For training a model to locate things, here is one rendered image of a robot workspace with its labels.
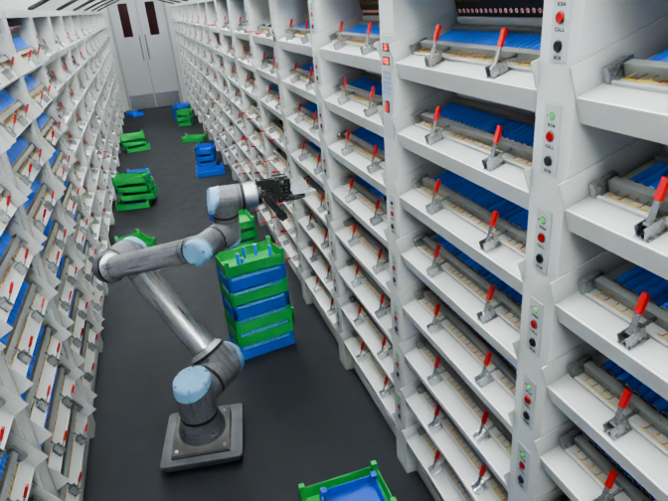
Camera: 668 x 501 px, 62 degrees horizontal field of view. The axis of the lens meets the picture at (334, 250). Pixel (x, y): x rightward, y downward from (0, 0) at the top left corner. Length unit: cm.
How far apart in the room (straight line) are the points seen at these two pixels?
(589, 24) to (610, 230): 31
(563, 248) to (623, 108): 28
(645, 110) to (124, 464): 225
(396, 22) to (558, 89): 67
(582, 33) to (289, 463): 188
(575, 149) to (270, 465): 176
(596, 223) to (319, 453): 167
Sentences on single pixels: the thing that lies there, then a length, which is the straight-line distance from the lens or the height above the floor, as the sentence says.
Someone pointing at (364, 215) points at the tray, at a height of 93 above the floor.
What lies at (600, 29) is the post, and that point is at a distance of 100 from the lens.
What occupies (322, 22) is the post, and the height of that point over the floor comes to 158.
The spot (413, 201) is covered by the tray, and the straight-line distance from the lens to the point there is 161.
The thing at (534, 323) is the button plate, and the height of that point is 105.
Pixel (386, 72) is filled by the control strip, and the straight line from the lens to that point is 163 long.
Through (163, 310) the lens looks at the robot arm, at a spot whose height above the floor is 56.
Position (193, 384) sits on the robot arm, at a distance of 227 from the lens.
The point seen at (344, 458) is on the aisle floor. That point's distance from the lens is 236.
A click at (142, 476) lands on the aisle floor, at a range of 250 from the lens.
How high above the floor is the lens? 167
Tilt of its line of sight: 25 degrees down
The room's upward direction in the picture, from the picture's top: 5 degrees counter-clockwise
